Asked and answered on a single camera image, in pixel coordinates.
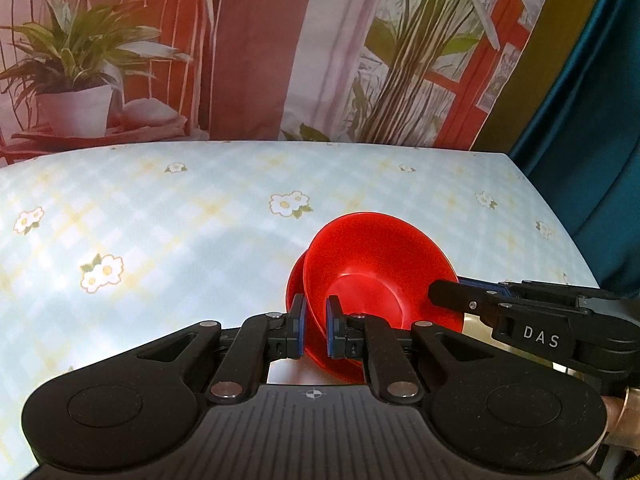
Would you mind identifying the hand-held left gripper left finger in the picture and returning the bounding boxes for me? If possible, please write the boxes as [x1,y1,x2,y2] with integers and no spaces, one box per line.
[135,294,308,406]

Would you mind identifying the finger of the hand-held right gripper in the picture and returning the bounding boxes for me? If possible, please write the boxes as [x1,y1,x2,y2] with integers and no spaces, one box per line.
[427,279,502,324]
[457,276,619,307]

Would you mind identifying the green square plate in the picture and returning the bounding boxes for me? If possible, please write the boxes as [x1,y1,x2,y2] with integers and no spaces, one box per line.
[462,312,496,339]

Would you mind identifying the person's right hand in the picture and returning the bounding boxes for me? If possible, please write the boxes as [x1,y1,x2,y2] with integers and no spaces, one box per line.
[602,387,640,447]

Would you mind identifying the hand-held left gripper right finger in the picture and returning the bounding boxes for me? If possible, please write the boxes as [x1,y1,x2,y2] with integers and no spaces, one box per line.
[325,295,494,405]

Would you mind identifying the teal curtain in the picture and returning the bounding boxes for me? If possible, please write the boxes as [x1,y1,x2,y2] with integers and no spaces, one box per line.
[507,0,640,291]

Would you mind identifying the red plastic bowl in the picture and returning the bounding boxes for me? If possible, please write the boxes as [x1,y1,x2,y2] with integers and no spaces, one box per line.
[285,254,363,377]
[302,212,462,376]

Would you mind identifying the floral checked tablecloth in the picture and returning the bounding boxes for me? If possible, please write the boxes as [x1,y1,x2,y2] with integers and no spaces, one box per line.
[0,140,601,476]

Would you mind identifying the olive cloth strip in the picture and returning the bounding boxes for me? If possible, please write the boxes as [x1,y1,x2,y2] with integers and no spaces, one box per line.
[470,0,609,154]

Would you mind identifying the printed room scene backdrop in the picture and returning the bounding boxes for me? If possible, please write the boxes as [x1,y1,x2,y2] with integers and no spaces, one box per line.
[0,0,566,169]

